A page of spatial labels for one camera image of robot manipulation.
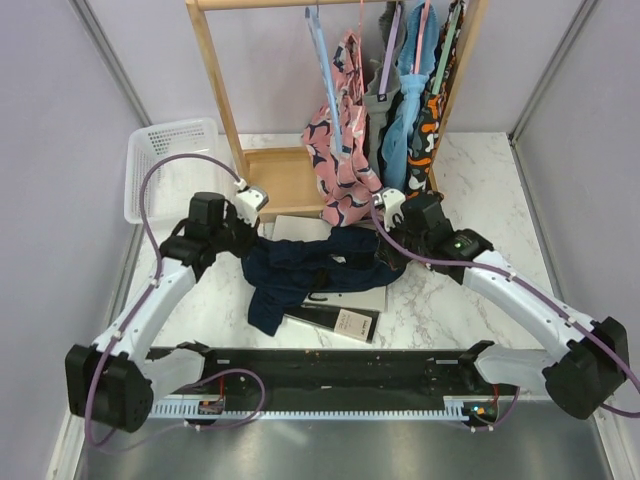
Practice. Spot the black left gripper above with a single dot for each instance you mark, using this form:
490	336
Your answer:
250	232

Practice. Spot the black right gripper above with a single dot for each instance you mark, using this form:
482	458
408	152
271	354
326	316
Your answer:
398	226

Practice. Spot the navy blue shorts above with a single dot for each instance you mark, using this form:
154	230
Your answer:
284	272

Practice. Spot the light blue hanger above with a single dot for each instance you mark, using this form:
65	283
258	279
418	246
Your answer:
321	51

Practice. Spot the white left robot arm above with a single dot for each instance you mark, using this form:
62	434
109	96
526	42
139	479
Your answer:
112	381

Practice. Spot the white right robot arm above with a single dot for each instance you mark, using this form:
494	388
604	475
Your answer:
581	362

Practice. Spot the pink patterned shorts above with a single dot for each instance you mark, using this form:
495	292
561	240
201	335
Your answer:
346	183

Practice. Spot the light blue shorts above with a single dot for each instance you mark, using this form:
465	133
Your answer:
395	143

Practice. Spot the orange camouflage shorts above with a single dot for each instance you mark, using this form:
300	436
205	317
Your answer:
424	137

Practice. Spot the purple hanger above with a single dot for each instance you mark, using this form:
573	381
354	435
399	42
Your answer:
389	24

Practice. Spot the grey shorts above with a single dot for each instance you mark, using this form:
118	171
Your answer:
378	109

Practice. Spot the pink hanger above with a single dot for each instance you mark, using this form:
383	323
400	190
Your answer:
359	64
420	36

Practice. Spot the green hanger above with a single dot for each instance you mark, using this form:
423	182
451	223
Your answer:
451	33

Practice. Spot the white plastic basket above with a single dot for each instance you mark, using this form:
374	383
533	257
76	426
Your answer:
163	171

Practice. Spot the wooden clothes rack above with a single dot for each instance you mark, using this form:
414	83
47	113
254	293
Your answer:
286	173

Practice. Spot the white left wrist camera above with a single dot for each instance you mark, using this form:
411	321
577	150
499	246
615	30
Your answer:
249	201

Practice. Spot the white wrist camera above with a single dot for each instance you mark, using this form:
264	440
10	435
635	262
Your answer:
387	204
249	201

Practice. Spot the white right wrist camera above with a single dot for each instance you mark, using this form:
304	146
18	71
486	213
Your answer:
387	204

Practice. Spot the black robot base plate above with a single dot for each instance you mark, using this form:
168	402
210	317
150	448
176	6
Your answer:
338	380

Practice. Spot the white slotted cable duct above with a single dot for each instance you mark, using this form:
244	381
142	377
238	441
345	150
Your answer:
193	408

